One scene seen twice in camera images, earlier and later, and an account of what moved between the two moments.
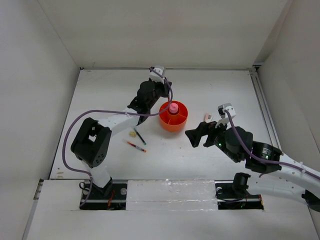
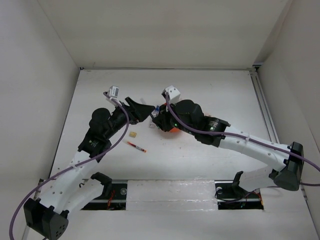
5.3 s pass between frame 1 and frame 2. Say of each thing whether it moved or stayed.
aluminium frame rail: stayed
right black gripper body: moved
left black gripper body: moved
